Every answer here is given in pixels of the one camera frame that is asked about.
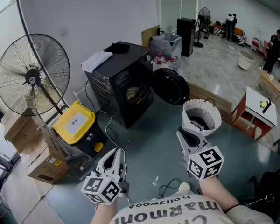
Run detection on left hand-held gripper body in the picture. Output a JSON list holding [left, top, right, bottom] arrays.
[[81, 168, 130, 205]]

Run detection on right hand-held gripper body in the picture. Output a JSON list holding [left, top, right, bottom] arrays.
[[181, 141, 225, 182]]

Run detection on white laundry basket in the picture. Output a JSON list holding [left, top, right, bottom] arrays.
[[182, 98, 223, 138]]

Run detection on black washing machine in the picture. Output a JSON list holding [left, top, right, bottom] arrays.
[[84, 41, 155, 129]]

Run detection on person's right forearm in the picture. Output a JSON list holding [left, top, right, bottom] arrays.
[[199, 176, 240, 213]]

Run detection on person's left forearm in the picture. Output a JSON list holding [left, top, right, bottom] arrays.
[[91, 198, 119, 224]]

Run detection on person's white right shoe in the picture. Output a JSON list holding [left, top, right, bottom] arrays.
[[178, 182, 195, 195]]

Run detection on wooden slat bench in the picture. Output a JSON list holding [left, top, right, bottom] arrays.
[[186, 81, 233, 124]]

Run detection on black bin with yellow lid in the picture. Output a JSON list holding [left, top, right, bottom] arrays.
[[51, 100, 107, 158]]

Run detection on brown cardboard box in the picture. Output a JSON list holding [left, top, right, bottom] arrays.
[[20, 146, 72, 185], [1, 107, 48, 154]]

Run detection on person's cream printed shirt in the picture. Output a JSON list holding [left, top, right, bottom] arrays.
[[109, 194, 275, 224]]

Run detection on black round washer door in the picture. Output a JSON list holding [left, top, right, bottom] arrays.
[[151, 68, 191, 105]]

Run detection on white-topped brown table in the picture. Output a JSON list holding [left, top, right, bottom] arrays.
[[230, 86, 278, 142]]

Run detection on black office chair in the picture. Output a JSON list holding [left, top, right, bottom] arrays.
[[249, 159, 280, 222]]

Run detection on black L-shaped tool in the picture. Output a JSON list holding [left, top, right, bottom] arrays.
[[262, 98, 272, 114]]

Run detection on white fly swatter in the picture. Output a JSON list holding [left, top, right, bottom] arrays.
[[245, 193, 275, 206]]

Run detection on flat cardboard sheet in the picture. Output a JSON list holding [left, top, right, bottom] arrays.
[[0, 164, 55, 224]]

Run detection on oval wooden bench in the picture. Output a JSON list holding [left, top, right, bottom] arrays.
[[255, 70, 280, 100]]

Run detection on plastic-wrapped grey appliance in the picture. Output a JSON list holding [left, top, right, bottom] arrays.
[[150, 33, 183, 61]]

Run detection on white checked cloth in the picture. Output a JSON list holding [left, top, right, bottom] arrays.
[[81, 50, 114, 74]]

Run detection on tall black cabinet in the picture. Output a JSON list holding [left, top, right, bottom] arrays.
[[176, 17, 197, 57]]

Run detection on large black standing fan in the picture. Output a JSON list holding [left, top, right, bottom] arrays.
[[0, 33, 84, 161]]

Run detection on pink chair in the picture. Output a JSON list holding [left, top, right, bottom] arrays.
[[251, 37, 269, 56]]

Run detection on upright cardboard panel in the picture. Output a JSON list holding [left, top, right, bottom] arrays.
[[141, 25, 161, 48]]

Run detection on orange striped sofa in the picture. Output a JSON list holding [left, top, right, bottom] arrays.
[[212, 21, 247, 46]]

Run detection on black folded cloth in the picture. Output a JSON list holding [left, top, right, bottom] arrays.
[[103, 42, 131, 55]]

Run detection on small black standing fan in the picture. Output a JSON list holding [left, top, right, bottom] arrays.
[[193, 7, 211, 48]]

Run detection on black coiled floor cable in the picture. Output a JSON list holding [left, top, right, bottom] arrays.
[[158, 178, 183, 198]]

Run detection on black power cable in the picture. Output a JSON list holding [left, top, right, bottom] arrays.
[[84, 79, 118, 141]]

